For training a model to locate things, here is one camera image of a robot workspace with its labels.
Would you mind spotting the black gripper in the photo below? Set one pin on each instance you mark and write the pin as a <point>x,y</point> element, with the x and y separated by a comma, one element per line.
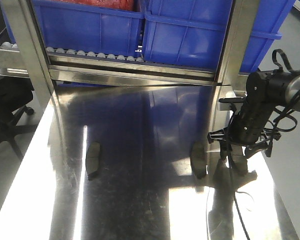
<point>246,129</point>

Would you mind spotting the brake pad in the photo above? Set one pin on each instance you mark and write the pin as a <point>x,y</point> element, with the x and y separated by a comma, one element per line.
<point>198,160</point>
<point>92,160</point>
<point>240,162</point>

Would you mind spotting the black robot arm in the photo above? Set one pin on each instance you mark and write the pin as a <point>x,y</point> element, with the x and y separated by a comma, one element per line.
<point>270,97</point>

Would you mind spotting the right blue plastic bin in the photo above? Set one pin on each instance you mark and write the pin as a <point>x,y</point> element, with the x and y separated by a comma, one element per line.
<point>191,32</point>

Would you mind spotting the blue plastic bin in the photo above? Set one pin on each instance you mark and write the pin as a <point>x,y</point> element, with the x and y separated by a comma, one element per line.
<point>90,28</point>
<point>191,32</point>

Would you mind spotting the red bagged parts in bin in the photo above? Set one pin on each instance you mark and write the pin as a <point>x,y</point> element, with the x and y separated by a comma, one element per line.
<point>127,5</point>

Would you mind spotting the left blue plastic bin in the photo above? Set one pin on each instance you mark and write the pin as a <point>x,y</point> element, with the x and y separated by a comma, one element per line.
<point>90,28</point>

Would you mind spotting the black office chair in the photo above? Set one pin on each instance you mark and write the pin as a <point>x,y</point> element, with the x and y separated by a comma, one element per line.
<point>15,94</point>

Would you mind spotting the stainless steel rack frame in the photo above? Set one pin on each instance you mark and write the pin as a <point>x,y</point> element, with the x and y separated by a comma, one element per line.
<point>31,59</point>

